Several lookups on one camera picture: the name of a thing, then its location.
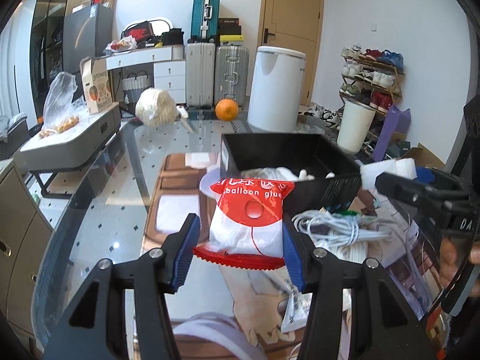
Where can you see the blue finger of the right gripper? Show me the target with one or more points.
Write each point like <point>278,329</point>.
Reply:
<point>424,175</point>

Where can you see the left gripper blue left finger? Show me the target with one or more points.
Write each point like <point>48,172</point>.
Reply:
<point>179,252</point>

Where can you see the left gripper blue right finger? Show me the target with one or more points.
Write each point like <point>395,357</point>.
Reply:
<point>294,253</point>

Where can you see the red white balloon glue bag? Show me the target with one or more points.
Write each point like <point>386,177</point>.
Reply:
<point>246,230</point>

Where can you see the black storage box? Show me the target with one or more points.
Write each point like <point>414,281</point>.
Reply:
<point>337,175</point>

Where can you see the white plush rabbit toy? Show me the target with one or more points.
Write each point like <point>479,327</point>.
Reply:
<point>284,174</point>

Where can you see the white foam wrap piece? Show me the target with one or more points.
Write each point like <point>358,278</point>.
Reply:
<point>404,167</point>

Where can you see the white printed plastic pouch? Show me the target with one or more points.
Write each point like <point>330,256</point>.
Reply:
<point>296,312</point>

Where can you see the person's right hand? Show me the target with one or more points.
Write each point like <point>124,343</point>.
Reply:
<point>448,260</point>

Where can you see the open cardboard box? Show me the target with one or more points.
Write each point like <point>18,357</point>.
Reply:
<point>423,157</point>

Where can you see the purple paper bag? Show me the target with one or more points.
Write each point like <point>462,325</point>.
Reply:
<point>396,121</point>

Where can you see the white tumbler cup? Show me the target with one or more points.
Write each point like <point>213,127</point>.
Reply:
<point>355,123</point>

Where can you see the wooden shoe rack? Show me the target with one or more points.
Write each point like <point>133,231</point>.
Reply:
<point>372,82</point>

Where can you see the orange fruit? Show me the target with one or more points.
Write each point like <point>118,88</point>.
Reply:
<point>227,109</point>

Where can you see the grey side table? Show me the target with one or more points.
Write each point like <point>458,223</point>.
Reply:
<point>69,151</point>

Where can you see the woven basket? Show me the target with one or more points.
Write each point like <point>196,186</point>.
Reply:
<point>134,84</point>

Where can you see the large white appliance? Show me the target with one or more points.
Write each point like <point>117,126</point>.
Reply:
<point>276,89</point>

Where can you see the white drawer desk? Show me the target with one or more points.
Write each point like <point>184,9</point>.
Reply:
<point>165,67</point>

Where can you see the clear bag of fruit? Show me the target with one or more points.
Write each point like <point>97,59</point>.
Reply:
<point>61,112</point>

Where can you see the silver suitcase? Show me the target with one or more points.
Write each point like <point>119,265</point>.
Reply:
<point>231,73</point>

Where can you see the fruit cardboard box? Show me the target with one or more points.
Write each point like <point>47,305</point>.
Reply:
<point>96,85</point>

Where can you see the white suitcase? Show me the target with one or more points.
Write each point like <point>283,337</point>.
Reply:
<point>200,74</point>

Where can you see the wooden door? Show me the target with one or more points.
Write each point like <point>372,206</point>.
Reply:
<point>295,25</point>

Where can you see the stacked black yellow boxes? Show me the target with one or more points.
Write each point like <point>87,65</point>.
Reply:
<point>230,32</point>

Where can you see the teal suitcase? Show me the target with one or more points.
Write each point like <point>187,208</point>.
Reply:
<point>205,20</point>

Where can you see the grey refrigerator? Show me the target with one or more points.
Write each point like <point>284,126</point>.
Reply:
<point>87,32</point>

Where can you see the dark glass cabinet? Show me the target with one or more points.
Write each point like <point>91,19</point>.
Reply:
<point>46,46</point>

